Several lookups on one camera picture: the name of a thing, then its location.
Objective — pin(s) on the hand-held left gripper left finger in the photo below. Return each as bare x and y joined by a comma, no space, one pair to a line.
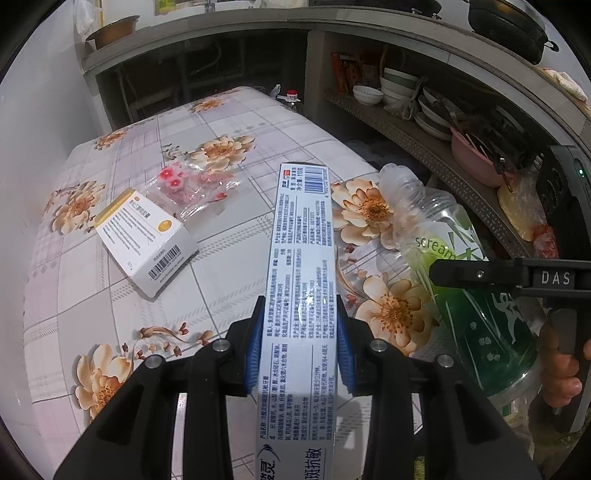
253,355

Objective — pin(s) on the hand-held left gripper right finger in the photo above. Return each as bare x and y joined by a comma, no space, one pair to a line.
344,355

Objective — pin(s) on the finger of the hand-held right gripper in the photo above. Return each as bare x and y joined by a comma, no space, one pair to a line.
475,274

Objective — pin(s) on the green plastic bottle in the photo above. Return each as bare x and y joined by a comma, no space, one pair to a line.
443,230

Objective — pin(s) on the white toothpaste box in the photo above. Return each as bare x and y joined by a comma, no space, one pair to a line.
300,277

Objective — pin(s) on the person's right hand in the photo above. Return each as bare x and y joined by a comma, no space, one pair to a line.
561,378

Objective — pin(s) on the red-orange packet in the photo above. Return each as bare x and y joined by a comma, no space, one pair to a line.
547,242

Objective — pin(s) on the yellowish plastic bag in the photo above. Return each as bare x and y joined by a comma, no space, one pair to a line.
524,212

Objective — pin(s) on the pink basin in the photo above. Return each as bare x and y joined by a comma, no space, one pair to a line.
475,159

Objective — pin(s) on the white rag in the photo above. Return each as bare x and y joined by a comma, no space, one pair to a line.
565,83

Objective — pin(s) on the wooden shelf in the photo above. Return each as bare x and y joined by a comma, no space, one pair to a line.
415,138

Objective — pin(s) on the stack of plates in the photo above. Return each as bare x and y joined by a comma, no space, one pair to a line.
431,121

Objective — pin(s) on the white and yellow box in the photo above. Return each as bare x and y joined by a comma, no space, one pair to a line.
138,230

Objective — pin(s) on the clear packet with pink candies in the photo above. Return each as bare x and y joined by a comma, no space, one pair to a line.
184,182

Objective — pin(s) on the black pot with steel lid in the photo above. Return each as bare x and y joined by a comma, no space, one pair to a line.
508,27

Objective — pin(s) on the stack of white bowls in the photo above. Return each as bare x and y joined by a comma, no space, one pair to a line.
398,83

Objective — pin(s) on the white bowl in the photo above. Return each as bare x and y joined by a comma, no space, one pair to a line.
368,94

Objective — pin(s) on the orange packets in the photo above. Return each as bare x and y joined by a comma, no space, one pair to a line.
351,74

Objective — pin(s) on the black wok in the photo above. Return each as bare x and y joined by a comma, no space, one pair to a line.
422,7

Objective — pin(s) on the red-capped small bottle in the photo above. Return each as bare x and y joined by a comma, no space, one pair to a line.
292,99

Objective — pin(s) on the grey kitchen counter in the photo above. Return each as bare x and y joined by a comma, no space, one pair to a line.
369,27

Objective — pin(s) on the copper basin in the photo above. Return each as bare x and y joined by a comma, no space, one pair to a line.
113,32

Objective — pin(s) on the yellow-green bottle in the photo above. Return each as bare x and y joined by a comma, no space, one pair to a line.
166,4

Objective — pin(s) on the white plastic bag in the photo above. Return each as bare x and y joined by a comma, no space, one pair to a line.
84,16

